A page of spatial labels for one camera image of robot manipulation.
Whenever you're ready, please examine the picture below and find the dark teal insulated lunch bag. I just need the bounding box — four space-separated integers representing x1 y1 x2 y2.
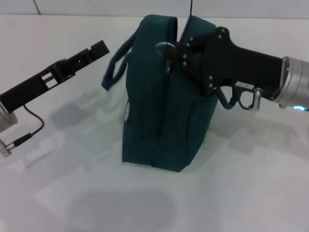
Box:
100 14 237 174

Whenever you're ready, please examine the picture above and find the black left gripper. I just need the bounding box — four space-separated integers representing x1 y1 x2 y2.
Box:
0 40 110 115

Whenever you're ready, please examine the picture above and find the thin dark left gripper cable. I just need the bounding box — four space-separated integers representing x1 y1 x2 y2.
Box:
0 105 45 158

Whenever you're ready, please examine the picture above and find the thin grey right gripper cable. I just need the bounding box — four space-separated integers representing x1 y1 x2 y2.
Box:
231 87 264 112

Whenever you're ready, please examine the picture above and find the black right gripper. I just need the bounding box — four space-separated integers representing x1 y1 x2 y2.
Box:
164 27 283 100

